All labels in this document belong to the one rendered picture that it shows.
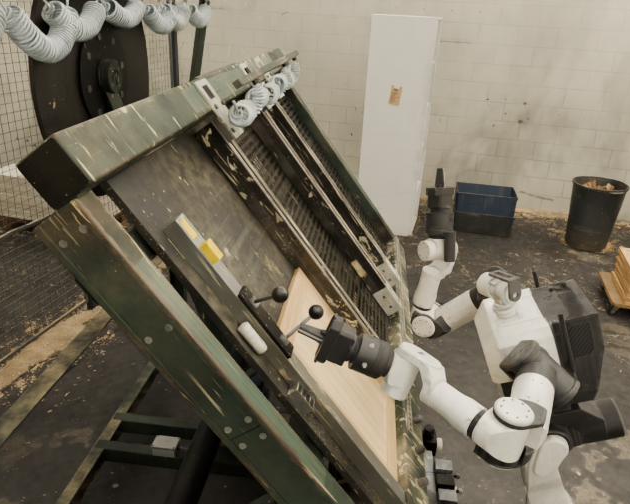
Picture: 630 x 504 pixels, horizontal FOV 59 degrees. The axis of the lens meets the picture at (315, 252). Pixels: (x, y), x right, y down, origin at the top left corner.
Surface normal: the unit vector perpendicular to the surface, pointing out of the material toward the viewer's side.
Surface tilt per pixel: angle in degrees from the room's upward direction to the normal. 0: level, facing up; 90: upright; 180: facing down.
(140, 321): 90
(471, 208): 90
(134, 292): 90
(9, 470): 0
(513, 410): 5
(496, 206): 90
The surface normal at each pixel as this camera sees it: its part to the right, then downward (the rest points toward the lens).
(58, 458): 0.04, -0.91
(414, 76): -0.27, 0.37
